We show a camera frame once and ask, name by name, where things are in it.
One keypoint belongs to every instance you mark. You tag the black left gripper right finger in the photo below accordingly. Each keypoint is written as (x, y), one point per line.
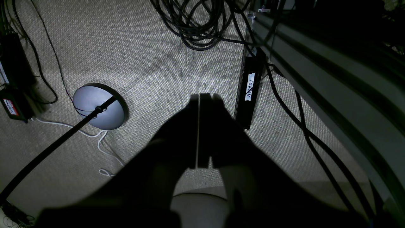
(259, 193)

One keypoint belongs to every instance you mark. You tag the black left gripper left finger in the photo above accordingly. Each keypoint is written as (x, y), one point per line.
(140, 195)

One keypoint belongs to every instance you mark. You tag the round grey stand base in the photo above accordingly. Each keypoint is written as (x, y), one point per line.
(112, 109)

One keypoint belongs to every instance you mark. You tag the black labelled power strip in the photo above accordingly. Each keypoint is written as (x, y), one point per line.
(250, 77)

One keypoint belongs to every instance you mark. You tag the black stand pole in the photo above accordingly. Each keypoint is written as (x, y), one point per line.
(44, 154)

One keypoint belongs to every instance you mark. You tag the black box with red label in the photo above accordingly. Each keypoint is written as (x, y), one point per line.
(15, 104)

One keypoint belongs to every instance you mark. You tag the aluminium table frame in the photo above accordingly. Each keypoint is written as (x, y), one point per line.
(346, 59)

